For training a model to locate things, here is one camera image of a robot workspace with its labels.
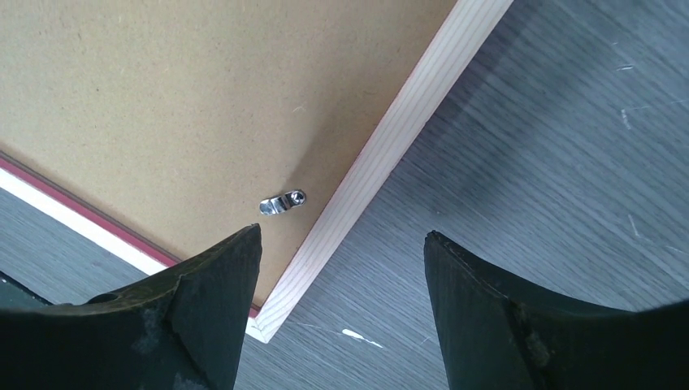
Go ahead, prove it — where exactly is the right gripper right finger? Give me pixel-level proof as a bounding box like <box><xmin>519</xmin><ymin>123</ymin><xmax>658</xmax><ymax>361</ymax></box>
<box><xmin>423</xmin><ymin>231</ymin><xmax>688</xmax><ymax>389</ymax></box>

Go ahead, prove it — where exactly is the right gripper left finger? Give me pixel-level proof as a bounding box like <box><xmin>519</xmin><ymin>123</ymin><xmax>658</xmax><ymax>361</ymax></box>
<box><xmin>1</xmin><ymin>224</ymin><xmax>262</xmax><ymax>389</ymax></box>

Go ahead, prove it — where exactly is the metal turn clip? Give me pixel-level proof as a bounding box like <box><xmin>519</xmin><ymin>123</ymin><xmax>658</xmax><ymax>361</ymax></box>
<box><xmin>259</xmin><ymin>189</ymin><xmax>306</xmax><ymax>215</ymax></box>

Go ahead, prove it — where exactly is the brown cardboard backing board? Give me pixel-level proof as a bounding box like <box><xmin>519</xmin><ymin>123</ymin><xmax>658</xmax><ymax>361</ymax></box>
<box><xmin>1</xmin><ymin>1</ymin><xmax>453</xmax><ymax>305</ymax></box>

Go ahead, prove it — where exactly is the pink wooden picture frame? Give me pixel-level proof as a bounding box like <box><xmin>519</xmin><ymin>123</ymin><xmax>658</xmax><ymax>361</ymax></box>
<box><xmin>1</xmin><ymin>1</ymin><xmax>509</xmax><ymax>343</ymax></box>

